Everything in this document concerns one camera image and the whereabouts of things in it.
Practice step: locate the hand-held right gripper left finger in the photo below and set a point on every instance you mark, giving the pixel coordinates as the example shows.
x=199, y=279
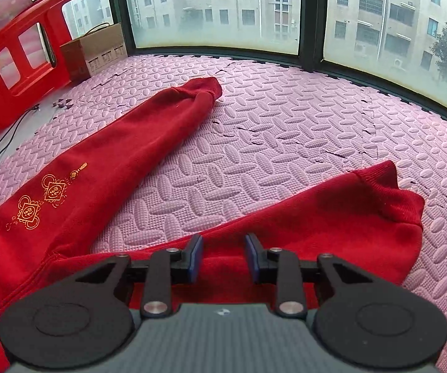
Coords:
x=194, y=258

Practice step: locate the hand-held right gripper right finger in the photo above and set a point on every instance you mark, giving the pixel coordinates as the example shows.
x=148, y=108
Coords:
x=252, y=258

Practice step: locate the red pants with gold embroidery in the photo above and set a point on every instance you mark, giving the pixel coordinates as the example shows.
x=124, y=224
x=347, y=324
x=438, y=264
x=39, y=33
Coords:
x=103, y=151

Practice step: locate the pink foam floor mat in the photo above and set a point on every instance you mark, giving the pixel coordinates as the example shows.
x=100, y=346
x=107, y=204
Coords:
x=270, y=140

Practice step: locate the small pink foam pieces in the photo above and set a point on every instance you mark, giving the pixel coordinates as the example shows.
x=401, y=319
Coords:
x=62, y=103

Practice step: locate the brown cardboard box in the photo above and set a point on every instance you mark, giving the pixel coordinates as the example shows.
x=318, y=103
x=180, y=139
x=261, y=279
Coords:
x=99, y=52

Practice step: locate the red plastic stool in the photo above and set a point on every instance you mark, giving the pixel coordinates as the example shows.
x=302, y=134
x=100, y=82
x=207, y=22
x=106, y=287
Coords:
x=41, y=66

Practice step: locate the grey apartment building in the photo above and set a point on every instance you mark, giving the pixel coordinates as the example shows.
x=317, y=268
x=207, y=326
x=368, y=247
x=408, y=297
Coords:
x=246, y=0

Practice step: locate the dark green window frame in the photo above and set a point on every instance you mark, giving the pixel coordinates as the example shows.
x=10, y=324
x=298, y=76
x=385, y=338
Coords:
x=310, y=15

